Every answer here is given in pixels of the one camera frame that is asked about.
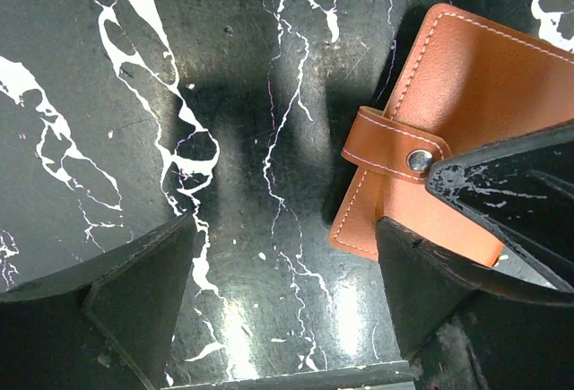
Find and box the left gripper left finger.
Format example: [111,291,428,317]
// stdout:
[1,216,196,389]

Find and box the brown leather card holder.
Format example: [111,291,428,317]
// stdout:
[329,4,573,266]

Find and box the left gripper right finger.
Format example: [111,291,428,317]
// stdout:
[377,218,573,389]

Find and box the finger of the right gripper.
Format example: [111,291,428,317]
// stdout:
[425,121,573,292]

